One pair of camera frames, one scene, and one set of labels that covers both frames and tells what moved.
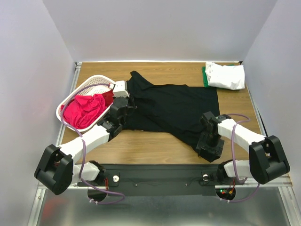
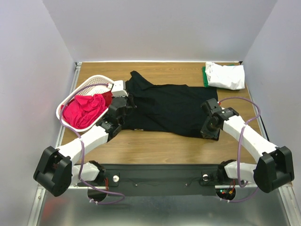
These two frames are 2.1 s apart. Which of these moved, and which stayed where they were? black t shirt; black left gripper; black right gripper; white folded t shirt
Moved: black right gripper
Stayed: white folded t shirt; black t shirt; black left gripper
